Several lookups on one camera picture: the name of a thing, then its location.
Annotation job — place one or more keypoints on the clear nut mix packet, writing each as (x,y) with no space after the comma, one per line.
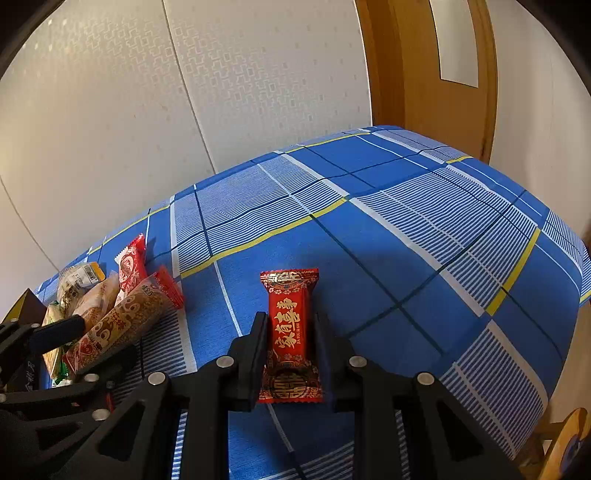
(74,281)

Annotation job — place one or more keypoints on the red white snack packet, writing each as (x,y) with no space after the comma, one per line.
(131,267)

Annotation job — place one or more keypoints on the red gold-print snack packet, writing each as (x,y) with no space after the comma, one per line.
(288,323)

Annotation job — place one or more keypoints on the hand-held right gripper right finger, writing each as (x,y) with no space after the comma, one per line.
(325,360)

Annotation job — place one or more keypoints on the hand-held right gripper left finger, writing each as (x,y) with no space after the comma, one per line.
(258,360)

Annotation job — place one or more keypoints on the orange pastry packet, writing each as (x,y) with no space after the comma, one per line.
(99,295)

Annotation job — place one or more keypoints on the long brown snack bar packet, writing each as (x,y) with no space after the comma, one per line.
(124,318)

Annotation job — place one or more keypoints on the blue plaid tablecloth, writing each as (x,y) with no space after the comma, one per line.
(392,230)

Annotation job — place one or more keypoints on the green snack packet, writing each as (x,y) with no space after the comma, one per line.
(51,362)

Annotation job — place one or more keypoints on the gold gift box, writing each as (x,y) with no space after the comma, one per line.
(27,304)

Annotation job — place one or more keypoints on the wooden door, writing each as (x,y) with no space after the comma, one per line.
(415,92)

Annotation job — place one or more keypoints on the wooden chair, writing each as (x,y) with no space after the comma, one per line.
(565,429)

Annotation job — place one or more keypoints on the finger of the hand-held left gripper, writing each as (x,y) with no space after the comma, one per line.
(60,333)
(108,362)

